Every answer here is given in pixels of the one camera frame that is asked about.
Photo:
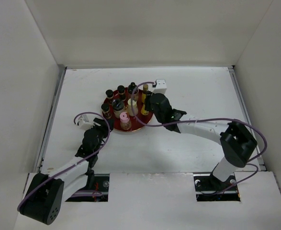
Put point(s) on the black-knob spice jar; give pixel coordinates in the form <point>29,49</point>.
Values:
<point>132,91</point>
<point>118,107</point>

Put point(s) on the red round tray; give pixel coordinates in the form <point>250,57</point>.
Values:
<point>135,124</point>

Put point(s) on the yellow-cap spice jar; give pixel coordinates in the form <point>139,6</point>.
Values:
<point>132,107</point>

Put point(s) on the pink-cap spice jar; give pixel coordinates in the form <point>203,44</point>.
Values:
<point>125,121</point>

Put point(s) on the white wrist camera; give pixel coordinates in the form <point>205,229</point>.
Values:
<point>159,86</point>
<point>84,123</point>

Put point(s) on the metal table rail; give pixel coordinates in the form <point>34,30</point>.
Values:
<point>46,134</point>
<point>259,160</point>

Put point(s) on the yellow sauce bottle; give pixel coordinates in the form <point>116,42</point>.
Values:
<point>144,92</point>
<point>144,111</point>

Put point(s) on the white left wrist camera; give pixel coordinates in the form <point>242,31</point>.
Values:
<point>84,123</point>

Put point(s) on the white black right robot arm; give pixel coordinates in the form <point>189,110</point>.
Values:
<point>236,140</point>

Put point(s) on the right metal table rail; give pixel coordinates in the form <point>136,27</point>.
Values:
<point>259,160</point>

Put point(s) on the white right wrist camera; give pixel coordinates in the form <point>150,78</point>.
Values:
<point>159,86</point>

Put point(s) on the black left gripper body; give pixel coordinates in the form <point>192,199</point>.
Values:
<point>102,132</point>

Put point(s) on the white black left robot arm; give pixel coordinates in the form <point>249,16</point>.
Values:
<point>47,192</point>

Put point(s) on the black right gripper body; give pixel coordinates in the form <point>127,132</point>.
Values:
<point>160,118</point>

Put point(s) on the left metal table rail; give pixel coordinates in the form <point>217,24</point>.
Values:
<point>46,134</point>

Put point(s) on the small black-cap spice bottle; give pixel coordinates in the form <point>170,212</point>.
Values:
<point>121,92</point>
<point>106,110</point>
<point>110,96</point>

